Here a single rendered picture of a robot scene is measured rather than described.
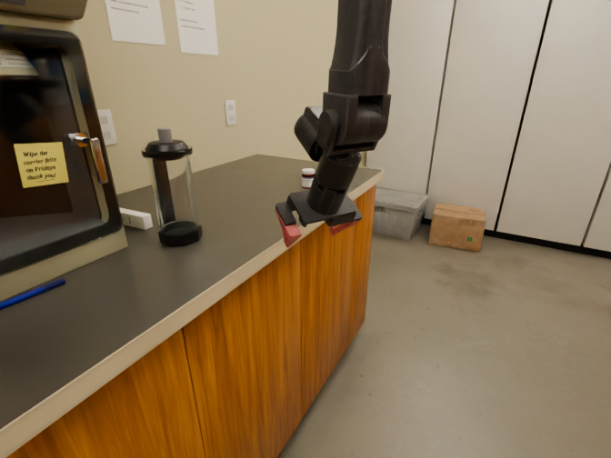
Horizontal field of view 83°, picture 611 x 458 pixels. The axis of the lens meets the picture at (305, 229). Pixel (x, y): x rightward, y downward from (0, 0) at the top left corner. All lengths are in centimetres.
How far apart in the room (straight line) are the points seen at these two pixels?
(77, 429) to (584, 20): 329
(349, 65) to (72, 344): 56
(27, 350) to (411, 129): 309
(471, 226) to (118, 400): 276
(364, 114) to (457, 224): 265
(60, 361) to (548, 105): 316
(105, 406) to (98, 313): 15
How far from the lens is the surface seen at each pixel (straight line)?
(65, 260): 87
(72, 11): 82
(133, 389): 71
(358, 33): 45
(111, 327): 66
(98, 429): 71
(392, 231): 316
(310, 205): 55
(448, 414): 177
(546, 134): 326
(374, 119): 46
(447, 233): 309
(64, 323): 71
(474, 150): 328
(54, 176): 81
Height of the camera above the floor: 131
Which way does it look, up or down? 24 degrees down
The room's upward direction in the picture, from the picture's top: straight up
